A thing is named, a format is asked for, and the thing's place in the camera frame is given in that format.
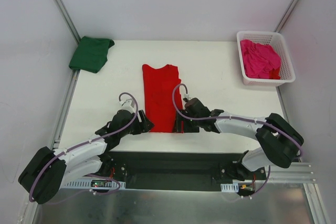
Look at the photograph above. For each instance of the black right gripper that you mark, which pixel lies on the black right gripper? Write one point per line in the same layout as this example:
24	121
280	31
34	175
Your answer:
187	125

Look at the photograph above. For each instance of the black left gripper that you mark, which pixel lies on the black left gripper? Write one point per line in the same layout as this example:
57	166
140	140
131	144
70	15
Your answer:
142	123

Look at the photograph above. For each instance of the red t shirt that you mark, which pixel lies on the red t shirt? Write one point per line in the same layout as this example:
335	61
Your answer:
158	88

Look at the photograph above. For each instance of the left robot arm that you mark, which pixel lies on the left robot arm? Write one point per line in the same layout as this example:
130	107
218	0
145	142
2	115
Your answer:
40	190

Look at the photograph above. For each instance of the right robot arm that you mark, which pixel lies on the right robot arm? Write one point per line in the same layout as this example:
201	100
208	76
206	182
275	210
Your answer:
280	144

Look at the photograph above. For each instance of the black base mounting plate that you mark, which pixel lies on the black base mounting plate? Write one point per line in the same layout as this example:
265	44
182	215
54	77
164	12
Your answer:
169	171

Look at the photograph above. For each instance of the pink t shirt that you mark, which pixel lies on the pink t shirt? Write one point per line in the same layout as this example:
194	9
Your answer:
258	59

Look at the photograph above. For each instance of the folded green t shirt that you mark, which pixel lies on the folded green t shirt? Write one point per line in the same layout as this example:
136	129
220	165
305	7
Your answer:
91	54

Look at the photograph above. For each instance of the white plastic laundry basket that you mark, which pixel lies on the white plastic laundry basket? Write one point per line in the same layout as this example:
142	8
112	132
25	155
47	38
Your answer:
277	41

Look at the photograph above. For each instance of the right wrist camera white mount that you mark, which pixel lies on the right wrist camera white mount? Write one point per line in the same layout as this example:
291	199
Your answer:
186	97

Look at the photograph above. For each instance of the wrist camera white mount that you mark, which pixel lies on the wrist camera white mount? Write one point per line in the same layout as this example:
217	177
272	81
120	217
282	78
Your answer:
186	97
128	105

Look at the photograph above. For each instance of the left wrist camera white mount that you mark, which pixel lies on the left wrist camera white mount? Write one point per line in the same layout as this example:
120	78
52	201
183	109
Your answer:
128	105

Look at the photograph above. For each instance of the right white slotted cable duct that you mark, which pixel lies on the right white slotted cable duct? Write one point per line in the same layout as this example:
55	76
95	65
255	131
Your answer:
230	188

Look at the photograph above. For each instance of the white slotted cable duct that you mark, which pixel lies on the white slotted cable duct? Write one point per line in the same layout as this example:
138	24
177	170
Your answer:
230	188
94	183

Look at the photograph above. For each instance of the left white slotted cable duct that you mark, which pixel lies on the left white slotted cable duct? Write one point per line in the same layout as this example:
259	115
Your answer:
94	183

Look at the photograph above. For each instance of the aluminium frame rail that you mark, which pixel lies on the aluminium frame rail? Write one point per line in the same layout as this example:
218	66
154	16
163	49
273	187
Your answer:
297	173

